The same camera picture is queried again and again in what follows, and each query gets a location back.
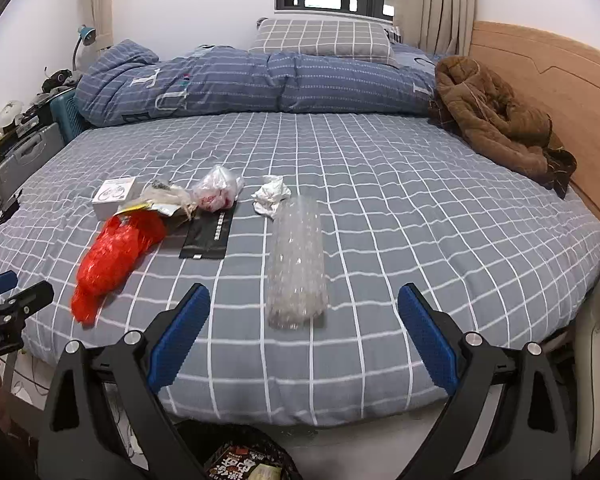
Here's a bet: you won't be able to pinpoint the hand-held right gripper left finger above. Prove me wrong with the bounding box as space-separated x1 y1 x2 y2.
35 282 216 480

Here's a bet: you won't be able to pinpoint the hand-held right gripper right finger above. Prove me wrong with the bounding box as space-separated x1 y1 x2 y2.
396 283 575 480

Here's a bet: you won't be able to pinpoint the black trash bag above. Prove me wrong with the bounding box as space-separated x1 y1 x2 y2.
172 420 303 480

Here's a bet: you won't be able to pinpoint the white tissue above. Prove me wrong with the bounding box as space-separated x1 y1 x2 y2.
251 175 292 220

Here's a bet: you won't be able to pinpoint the black flat packet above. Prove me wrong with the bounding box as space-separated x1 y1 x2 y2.
178 204 238 261

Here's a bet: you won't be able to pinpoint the small white box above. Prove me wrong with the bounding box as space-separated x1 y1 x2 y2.
91 176 137 221

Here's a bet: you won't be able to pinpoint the grey suitcase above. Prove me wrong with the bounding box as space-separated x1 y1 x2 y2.
0 122 66 206

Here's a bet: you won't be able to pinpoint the yellow snack wrapper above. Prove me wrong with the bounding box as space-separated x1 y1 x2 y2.
112 200 153 218

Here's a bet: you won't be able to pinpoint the bed with grey checked sheet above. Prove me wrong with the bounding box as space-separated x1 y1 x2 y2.
0 110 600 480

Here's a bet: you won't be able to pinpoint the dark printed snack packet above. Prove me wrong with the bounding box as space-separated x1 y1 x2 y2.
205 442 286 480

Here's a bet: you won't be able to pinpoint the clear bubble wrap roll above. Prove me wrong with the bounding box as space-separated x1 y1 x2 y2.
266 195 329 331

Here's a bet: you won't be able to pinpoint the clear plastic bag red contents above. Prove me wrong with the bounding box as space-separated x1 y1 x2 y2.
192 165 246 213

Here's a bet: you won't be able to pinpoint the white round object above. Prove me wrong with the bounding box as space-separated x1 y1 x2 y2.
0 100 26 137

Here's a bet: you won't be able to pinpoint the teal plastic crate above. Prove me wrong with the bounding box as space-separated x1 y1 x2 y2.
49 87 88 143

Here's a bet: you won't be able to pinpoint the pile of dark clutter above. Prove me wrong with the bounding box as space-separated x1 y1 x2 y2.
35 67 81 106

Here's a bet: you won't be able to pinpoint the brown fleece jacket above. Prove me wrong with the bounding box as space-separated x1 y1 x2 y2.
427 55 578 200

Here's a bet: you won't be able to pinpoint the blue desk lamp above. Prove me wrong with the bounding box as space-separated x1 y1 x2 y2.
72 24 98 73

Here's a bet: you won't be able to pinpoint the blue striped duvet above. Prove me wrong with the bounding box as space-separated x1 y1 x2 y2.
75 40 448 128

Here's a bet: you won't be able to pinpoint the wooden headboard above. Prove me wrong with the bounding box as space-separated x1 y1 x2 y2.
467 21 600 241

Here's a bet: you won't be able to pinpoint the beige curtain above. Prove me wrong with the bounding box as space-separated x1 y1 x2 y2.
80 0 118 53
395 0 478 58

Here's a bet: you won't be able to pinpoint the grey checked pillow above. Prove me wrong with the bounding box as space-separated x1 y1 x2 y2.
248 17 398 67

